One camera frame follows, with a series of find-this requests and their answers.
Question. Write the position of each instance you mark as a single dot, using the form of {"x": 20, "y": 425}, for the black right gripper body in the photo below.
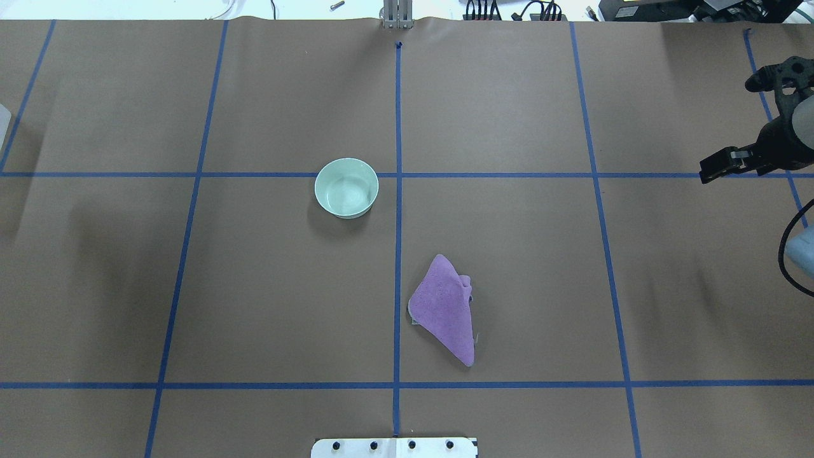
{"x": 777, "y": 143}

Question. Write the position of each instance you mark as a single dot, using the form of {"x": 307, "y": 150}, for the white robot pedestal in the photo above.
{"x": 396, "y": 447}

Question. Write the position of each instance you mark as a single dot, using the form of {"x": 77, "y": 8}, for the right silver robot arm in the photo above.
{"x": 795, "y": 245}

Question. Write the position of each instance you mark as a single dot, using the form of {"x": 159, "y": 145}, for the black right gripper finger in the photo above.
{"x": 726, "y": 159}
{"x": 707, "y": 177}

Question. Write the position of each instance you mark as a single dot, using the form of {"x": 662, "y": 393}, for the black monitor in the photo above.
{"x": 762, "y": 12}

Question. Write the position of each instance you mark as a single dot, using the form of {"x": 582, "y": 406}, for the clear plastic box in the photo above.
{"x": 5, "y": 123}

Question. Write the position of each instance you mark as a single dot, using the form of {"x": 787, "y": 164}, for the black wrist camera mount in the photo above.
{"x": 795, "y": 73}

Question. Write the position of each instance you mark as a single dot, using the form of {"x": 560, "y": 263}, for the purple cloth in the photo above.
{"x": 441, "y": 304}

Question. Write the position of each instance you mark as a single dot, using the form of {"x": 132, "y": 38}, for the mint green bowl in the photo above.
{"x": 346, "y": 188}

